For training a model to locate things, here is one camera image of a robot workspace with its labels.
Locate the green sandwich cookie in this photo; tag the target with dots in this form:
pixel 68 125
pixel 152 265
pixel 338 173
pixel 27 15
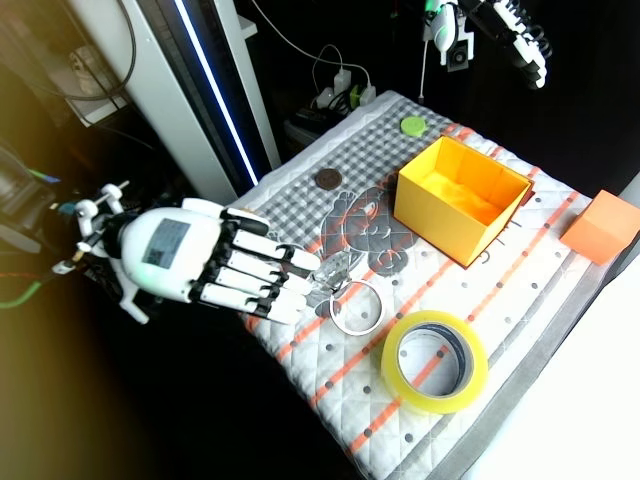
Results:
pixel 413 126

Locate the orange block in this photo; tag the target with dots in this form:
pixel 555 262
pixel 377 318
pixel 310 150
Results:
pixel 602 230

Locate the white charger plug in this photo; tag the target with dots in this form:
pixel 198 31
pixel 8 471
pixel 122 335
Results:
pixel 368 95
pixel 342 80

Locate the brown sandwich cookie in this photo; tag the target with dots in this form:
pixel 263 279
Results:
pixel 328 179

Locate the yellow box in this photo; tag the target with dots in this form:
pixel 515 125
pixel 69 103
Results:
pixel 440 220

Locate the green plug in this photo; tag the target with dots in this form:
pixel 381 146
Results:
pixel 355 95

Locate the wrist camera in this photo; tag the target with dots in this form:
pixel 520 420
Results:
pixel 460 56

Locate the grey quilt with printed bear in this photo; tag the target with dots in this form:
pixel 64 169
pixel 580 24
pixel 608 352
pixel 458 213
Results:
pixel 500 310

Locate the yellow transparent tape roll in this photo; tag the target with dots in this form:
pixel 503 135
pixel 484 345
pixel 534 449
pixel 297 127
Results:
pixel 435 402

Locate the white column with blue light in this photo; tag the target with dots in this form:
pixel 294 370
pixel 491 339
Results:
pixel 200 100

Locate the shiny silver object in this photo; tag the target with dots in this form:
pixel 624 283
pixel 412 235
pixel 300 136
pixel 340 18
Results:
pixel 331 274

